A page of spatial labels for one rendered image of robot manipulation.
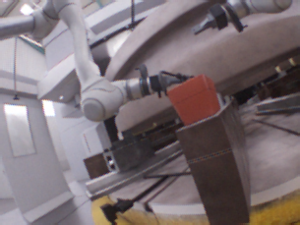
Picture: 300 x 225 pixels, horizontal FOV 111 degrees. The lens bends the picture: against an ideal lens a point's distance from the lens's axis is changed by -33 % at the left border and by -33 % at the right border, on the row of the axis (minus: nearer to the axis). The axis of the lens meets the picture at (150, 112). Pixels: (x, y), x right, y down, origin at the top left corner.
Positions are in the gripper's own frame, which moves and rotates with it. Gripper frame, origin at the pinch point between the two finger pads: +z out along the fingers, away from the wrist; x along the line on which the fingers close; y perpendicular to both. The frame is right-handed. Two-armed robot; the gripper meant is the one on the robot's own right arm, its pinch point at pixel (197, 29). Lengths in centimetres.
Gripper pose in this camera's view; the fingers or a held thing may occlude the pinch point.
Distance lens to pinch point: 67.2
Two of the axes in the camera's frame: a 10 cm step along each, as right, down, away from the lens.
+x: -5.3, 1.0, -8.4
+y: -3.7, -9.2, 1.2
